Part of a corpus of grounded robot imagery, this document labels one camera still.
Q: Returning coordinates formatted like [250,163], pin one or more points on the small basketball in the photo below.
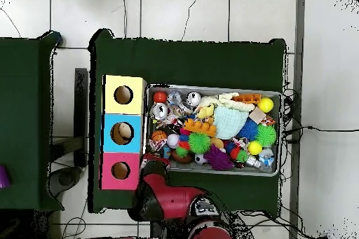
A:
[159,135]

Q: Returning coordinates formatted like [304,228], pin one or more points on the bright green spiky ball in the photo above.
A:
[199,142]

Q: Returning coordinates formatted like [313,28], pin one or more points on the mint green cloth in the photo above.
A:
[228,122]

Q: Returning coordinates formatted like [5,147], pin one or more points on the blue spiky ball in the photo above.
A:
[248,130]

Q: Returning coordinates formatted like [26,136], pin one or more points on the orange toy building brick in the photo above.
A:
[200,128]

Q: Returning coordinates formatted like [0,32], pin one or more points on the dark green table cloth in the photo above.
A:
[196,62]

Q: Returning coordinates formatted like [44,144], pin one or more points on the small baseball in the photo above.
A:
[173,141]

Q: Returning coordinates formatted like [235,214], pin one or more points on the red-orange ball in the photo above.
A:
[160,97]

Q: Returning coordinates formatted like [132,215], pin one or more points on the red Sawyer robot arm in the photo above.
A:
[174,199]

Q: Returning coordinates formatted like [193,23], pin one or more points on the purple spiky toy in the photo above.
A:
[217,159]

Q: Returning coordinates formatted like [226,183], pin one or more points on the yellow plush duck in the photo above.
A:
[203,112]

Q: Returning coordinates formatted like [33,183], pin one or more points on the green cloth side table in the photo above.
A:
[22,124]

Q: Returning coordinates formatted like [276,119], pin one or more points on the dark grey rounded base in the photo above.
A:
[66,178]

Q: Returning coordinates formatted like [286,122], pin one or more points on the wooden box with three holes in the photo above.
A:
[123,110]

